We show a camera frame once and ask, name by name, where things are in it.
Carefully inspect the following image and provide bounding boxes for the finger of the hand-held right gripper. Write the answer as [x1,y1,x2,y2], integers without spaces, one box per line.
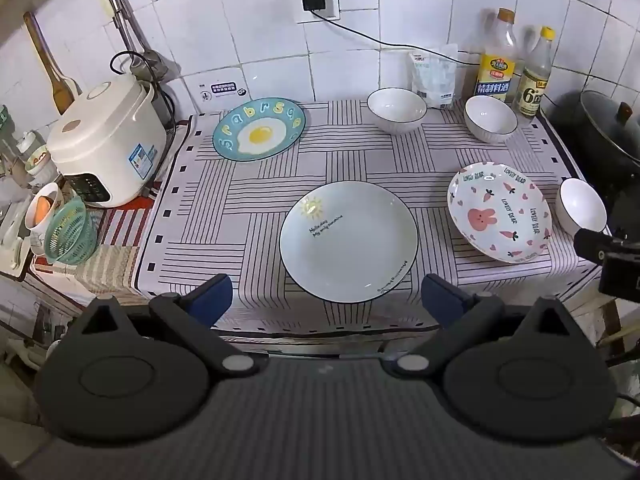
[573,228,614,264]

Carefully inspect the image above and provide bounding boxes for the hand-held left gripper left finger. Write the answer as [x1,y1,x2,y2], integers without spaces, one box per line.
[75,274,261,377]

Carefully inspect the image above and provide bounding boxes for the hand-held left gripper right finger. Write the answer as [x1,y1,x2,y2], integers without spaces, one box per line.
[382,274,574,378]

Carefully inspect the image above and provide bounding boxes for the white bowl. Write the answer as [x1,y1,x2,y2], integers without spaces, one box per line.
[557,178,608,237]
[367,87,429,135]
[463,95,519,144]

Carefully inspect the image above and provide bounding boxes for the white bunny print plate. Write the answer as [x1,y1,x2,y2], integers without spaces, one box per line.
[447,162,554,264]

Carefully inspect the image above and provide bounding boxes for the white sun print plate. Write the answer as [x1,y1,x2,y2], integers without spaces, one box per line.
[279,181,419,304]

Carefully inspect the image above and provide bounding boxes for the teal fried egg plate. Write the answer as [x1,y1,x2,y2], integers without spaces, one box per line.
[212,97,306,162]

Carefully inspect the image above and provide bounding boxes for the striped white tablecloth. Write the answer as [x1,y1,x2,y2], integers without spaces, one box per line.
[134,99,607,343]

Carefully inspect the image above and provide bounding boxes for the red striped cloth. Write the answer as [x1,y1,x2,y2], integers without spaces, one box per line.
[29,194,157,307]

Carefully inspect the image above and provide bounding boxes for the glass wok lid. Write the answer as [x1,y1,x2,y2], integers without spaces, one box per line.
[579,89,640,167]

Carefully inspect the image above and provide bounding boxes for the green plastic basket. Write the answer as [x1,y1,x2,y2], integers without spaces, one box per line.
[43,195,99,265]

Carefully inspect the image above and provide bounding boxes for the small clear vinegar bottle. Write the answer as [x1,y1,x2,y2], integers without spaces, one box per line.
[512,26,557,122]

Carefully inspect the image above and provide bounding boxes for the white rice cooker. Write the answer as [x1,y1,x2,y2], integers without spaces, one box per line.
[46,72,169,209]

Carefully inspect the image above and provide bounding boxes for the white mug with orange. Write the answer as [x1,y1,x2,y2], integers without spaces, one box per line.
[24,182,64,256]

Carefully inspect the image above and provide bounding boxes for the large yellow label bottle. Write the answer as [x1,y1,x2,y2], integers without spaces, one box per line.
[474,8,519,104]

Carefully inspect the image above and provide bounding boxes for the clear plastic bag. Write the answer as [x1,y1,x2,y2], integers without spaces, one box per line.
[408,43,459,110]

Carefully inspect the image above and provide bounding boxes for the white lidded jar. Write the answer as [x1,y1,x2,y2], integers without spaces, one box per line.
[14,130,57,182]

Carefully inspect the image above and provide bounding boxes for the hanging metal ladles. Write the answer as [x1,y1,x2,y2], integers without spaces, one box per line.
[102,0,169,82]

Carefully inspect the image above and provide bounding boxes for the wooden spatula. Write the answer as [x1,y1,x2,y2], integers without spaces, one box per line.
[23,12,77,115]

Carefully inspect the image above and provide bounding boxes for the small wall label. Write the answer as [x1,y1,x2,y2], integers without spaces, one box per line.
[199,82,249,101]

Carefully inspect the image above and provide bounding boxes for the black charger cable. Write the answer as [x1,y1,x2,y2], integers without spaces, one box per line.
[309,7,482,67]

